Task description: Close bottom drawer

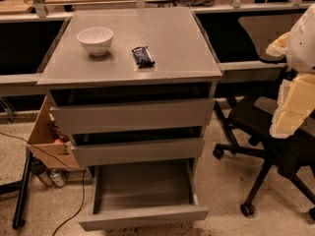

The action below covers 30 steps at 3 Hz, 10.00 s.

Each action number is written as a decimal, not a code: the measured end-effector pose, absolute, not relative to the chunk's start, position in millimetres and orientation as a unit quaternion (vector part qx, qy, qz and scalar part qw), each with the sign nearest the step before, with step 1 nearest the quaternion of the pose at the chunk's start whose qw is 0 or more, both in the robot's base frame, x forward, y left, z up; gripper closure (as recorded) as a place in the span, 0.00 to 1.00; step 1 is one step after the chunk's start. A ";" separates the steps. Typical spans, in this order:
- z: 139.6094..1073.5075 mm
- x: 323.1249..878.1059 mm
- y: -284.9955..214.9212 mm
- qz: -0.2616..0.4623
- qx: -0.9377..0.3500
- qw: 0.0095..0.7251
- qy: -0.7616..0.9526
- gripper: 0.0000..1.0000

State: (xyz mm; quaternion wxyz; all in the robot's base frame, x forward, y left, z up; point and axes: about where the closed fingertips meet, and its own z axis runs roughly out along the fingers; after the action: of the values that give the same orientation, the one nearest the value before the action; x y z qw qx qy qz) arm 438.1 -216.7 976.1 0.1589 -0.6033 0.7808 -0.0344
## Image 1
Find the dark bottle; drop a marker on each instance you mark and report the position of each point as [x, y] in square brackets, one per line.
[40, 171]

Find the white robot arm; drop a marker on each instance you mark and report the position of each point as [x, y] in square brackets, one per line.
[306, 24]

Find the grey drawer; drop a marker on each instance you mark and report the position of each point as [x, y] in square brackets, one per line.
[138, 146]
[143, 194]
[145, 115]

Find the black stand leg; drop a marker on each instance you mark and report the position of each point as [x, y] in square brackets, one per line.
[21, 187]

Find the cardboard box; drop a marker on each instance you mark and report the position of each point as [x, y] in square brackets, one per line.
[46, 144]

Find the silver can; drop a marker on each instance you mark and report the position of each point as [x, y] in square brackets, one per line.
[57, 177]

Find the grey top drawer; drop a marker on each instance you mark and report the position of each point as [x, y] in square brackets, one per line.
[145, 115]

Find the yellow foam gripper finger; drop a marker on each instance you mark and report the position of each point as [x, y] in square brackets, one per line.
[296, 98]

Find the grey middle drawer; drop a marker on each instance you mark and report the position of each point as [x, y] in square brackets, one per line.
[138, 146]

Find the grey drawer cabinet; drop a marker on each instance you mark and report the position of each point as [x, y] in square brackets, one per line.
[184, 64]

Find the white ceramic bowl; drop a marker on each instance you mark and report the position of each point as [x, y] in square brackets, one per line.
[96, 41]

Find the grey bottom drawer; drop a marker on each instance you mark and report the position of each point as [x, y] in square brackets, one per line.
[143, 194]

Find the dark blue snack bar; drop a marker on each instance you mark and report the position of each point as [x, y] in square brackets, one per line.
[142, 56]

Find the black office chair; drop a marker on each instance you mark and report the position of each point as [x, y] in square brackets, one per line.
[247, 126]

